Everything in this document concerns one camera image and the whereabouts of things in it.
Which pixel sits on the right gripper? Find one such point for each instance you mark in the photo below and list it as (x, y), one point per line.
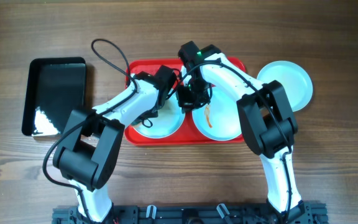
(186, 101)

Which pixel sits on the black rectangular water tray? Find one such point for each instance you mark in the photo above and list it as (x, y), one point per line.
(55, 86)

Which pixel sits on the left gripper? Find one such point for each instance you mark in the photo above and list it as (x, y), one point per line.
(149, 115)

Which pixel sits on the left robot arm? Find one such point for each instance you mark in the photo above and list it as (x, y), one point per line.
(87, 152)

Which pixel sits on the light blue plate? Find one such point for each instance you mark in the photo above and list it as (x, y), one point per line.
(218, 120)
(168, 121)
(295, 80)

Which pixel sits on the red plastic tray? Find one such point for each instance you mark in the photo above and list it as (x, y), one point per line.
(187, 133)

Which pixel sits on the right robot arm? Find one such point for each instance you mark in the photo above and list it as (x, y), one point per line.
(266, 118)

